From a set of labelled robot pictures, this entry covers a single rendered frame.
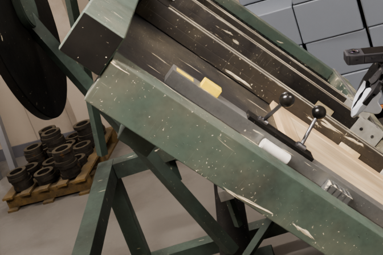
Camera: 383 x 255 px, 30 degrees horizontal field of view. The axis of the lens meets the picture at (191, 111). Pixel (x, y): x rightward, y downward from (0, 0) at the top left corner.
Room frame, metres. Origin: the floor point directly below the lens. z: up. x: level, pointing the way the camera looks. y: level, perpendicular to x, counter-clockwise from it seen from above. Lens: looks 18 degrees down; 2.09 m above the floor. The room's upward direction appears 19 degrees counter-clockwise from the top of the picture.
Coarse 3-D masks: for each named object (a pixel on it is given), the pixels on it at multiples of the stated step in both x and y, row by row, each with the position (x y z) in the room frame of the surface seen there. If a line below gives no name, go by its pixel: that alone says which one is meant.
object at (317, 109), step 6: (318, 108) 1.69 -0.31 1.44; (324, 108) 1.69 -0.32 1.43; (312, 114) 1.69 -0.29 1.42; (318, 114) 1.68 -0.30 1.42; (324, 114) 1.68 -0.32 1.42; (312, 120) 1.69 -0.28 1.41; (312, 126) 1.67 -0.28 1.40; (306, 132) 1.67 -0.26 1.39; (306, 138) 1.66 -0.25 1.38; (300, 144) 1.65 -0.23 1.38
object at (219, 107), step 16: (176, 80) 1.65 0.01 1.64; (192, 96) 1.65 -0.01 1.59; (208, 96) 1.65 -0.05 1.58; (224, 112) 1.64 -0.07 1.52; (240, 112) 1.66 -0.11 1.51; (240, 128) 1.64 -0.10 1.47; (256, 128) 1.64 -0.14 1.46; (304, 160) 1.63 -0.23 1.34; (320, 176) 1.63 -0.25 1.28; (336, 176) 1.64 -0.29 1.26; (352, 192) 1.62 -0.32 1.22; (368, 208) 1.62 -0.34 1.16
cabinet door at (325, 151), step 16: (288, 112) 2.09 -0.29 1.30; (288, 128) 1.90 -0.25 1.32; (304, 128) 2.04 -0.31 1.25; (304, 144) 1.86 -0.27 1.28; (320, 144) 1.97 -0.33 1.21; (336, 144) 2.09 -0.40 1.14; (320, 160) 1.80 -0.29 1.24; (336, 160) 1.91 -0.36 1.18; (352, 160) 2.03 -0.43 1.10; (352, 176) 1.85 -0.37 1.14; (368, 176) 1.96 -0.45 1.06; (368, 192) 1.79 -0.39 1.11
